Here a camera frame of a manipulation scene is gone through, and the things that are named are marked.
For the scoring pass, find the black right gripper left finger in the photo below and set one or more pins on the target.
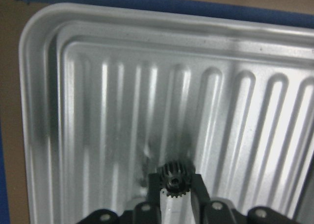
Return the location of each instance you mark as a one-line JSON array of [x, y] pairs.
[[154, 188]]

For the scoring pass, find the silver metal tray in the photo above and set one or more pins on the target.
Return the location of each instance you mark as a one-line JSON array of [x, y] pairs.
[[110, 94]]

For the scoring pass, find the small black bearing gear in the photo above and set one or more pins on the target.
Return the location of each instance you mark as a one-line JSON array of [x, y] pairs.
[[175, 178]]

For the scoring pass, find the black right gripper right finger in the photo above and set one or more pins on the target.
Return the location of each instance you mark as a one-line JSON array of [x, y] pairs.
[[199, 193]]

